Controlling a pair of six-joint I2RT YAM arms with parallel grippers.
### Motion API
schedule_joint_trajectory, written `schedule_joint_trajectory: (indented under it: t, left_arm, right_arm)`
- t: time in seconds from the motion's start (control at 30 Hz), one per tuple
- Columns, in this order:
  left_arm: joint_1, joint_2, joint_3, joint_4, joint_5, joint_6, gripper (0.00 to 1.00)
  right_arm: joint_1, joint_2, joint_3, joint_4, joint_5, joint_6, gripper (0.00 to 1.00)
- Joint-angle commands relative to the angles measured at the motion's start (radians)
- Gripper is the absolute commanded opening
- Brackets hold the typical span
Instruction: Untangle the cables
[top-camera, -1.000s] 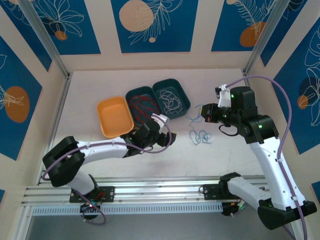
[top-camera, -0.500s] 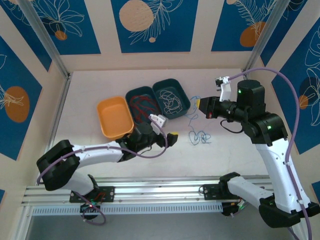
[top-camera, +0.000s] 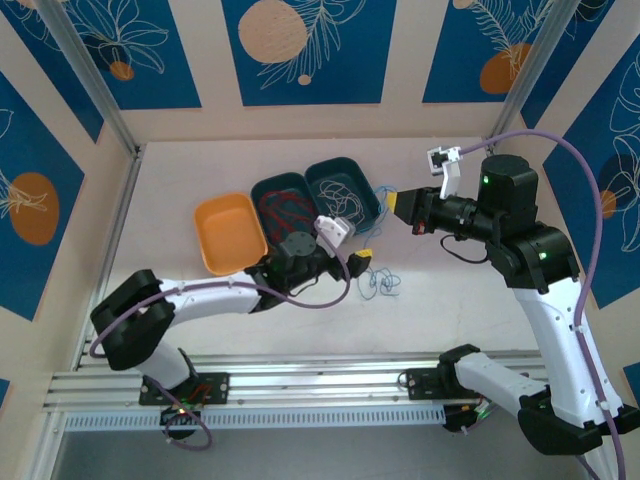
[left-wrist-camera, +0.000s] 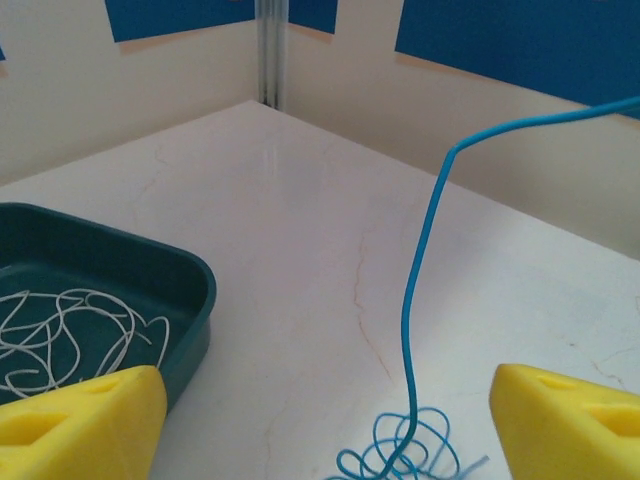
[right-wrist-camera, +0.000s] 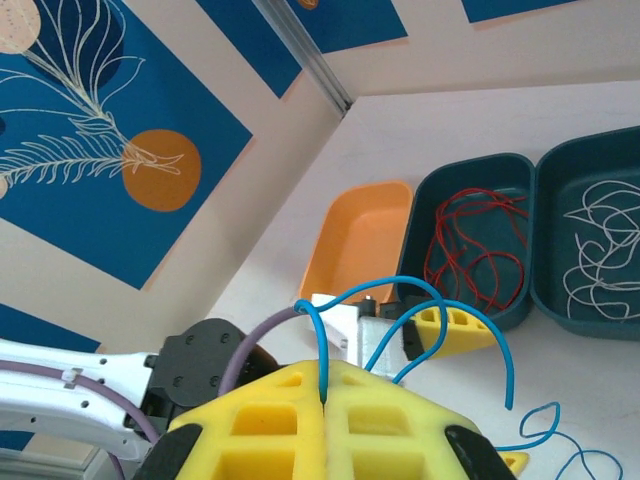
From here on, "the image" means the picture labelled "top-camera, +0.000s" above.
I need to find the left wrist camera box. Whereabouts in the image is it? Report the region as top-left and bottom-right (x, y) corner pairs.
(313, 214), (357, 247)

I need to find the white slotted cable duct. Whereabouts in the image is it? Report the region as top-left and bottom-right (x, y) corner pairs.
(64, 405), (447, 432)

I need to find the thin blue cable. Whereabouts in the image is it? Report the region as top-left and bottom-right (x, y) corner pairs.
(357, 183), (402, 301)

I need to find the blue poster with orange oval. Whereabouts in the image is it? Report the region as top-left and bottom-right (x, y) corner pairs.
(0, 72), (86, 321)
(422, 0), (557, 105)

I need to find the aluminium corner post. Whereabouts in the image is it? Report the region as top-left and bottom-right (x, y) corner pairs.
(485, 0), (585, 153)
(37, 0), (142, 157)

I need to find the thin red cable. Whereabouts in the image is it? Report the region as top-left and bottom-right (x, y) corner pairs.
(256, 188), (321, 244)

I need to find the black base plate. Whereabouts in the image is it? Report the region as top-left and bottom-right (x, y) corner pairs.
(403, 366), (481, 402)
(138, 370), (232, 407)

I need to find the thin white cable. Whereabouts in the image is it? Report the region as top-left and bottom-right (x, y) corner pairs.
(319, 175), (369, 226)

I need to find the aluminium mounting rail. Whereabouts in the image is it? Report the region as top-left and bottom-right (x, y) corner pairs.
(42, 352), (556, 417)

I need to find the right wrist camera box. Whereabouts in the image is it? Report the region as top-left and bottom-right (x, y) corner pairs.
(426, 144), (465, 197)

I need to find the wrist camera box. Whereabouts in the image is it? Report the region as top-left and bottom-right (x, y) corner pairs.
(426, 144), (465, 197)
(313, 214), (357, 247)

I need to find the teal plastic tray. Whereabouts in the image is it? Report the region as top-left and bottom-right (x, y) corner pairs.
(303, 156), (380, 236)
(249, 169), (325, 250)

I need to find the blue poster with beige circle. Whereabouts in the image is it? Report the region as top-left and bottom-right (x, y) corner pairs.
(221, 0), (399, 107)

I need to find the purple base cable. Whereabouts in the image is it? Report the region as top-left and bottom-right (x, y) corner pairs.
(163, 410), (215, 451)

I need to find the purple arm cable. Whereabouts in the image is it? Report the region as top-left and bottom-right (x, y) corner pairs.
(88, 219), (352, 360)
(459, 128), (629, 480)

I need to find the orange plastic tray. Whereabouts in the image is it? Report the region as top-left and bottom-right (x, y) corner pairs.
(193, 192), (269, 277)

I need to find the black base controller box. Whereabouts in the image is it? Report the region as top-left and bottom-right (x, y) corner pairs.
(158, 405), (202, 442)
(442, 403), (496, 437)

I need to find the blue flower line-art poster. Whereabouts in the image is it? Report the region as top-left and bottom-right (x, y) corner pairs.
(543, 49), (640, 311)
(9, 0), (203, 111)

